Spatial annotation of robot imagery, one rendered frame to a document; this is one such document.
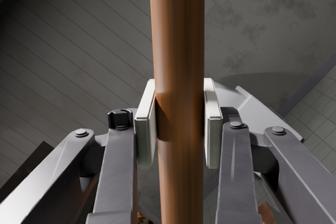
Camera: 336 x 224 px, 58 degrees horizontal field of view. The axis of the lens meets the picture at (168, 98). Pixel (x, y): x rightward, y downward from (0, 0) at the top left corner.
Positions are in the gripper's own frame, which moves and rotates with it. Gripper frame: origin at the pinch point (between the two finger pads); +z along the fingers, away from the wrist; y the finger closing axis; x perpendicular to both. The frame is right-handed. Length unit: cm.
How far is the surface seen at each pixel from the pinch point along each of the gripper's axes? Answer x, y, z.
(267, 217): -144, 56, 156
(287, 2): -12, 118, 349
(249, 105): -106, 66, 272
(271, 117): -120, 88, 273
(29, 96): -113, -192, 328
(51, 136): -167, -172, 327
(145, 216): -139, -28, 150
